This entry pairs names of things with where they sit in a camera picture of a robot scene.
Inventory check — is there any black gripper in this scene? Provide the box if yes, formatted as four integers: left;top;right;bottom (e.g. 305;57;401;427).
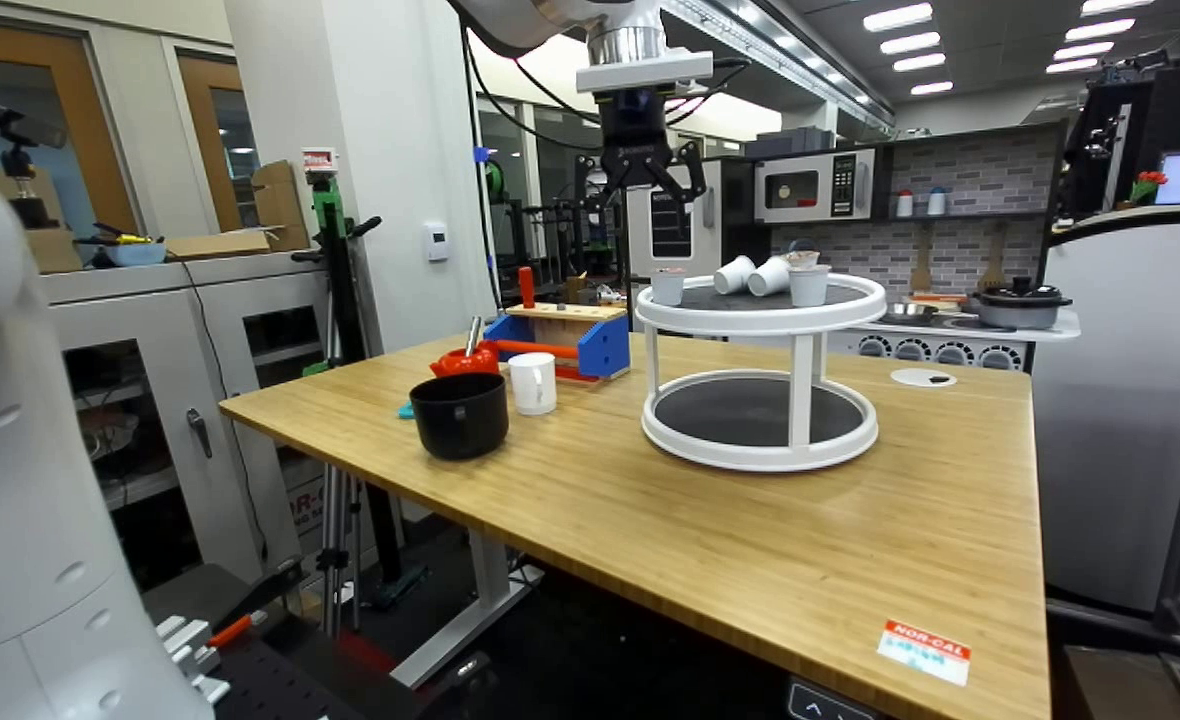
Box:
600;83;712;208

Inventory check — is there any white toy kitchen oven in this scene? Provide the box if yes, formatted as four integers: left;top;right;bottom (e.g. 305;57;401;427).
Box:
624;156;723;281

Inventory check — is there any toy kitchen sink counter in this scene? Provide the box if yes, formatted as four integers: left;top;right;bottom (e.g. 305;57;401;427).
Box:
860;294;1083;376

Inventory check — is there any blue wooden peg bench toy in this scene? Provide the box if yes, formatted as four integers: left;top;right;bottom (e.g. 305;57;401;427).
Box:
478;299;635;389

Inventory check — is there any grey storage cabinet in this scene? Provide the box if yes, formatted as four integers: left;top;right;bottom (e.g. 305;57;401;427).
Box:
41;253;353;592

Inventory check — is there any dark toy pot with lid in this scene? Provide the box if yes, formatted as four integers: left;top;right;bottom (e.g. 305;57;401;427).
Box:
968;277;1077;334

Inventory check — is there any table height control panel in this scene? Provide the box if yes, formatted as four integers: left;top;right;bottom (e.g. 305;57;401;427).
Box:
785;681;879;720

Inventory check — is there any green black tripod stand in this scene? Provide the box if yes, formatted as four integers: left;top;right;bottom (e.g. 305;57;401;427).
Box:
305;172;386;635

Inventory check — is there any red white warning sticker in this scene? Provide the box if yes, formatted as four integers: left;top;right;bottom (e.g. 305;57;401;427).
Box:
874;617;974;692

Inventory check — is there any brown cardboard box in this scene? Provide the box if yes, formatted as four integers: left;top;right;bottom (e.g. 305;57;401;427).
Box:
162;156;312;259

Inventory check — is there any white two-tier round stand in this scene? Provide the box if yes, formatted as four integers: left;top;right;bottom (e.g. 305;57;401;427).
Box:
633;272;890;475

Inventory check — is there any grey rounded panel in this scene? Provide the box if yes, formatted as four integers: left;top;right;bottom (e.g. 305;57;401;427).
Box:
1030;204;1180;632

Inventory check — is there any white mug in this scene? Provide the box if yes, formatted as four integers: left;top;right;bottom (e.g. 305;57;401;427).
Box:
503;348;561;420

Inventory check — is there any white toy microwave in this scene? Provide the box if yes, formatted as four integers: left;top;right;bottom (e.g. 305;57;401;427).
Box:
752;148;879;228

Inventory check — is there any red toy teapot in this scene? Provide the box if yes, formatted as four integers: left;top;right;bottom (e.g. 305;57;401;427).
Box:
428;340;503;383

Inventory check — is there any black bowl with handle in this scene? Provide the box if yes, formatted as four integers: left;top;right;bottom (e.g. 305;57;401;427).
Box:
409;373;510;465

